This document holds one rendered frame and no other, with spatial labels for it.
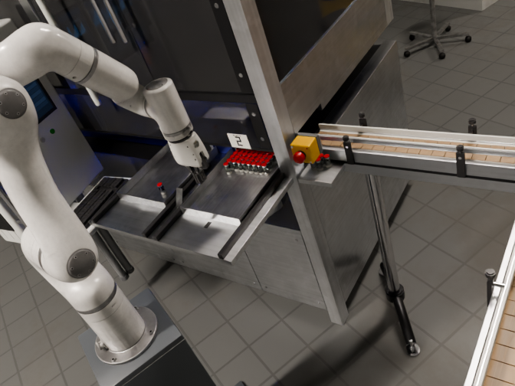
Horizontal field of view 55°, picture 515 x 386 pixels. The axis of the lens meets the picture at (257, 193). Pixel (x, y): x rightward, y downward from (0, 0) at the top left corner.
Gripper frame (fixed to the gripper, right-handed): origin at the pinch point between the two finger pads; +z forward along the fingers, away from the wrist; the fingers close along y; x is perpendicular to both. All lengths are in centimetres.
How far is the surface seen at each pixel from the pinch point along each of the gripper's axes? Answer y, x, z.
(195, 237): 7.8, 6.6, 22.3
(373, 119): -13, -92, 42
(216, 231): 1.8, 2.2, 22.3
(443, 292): -48, -59, 110
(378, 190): -34, -44, 37
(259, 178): 1.1, -24.9, 22.1
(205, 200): 15.8, -10.0, 22.1
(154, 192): 40.7, -8.8, 22.1
